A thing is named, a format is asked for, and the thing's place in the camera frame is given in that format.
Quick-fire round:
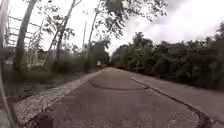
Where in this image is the metal frame structure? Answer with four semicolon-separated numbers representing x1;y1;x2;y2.
3;14;45;65

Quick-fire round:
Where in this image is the grey asphalt road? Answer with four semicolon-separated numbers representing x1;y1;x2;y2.
24;66;224;128

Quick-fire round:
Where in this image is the pale gravel strip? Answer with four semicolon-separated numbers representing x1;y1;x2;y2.
13;69;104;126

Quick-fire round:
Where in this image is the dirt and grass verge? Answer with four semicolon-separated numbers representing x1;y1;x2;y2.
2;65;101;104

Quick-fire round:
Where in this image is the dense green thicket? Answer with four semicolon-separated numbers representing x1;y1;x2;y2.
110;21;224;91

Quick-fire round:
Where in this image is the row of tall trees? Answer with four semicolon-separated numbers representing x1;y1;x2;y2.
0;0;169;76

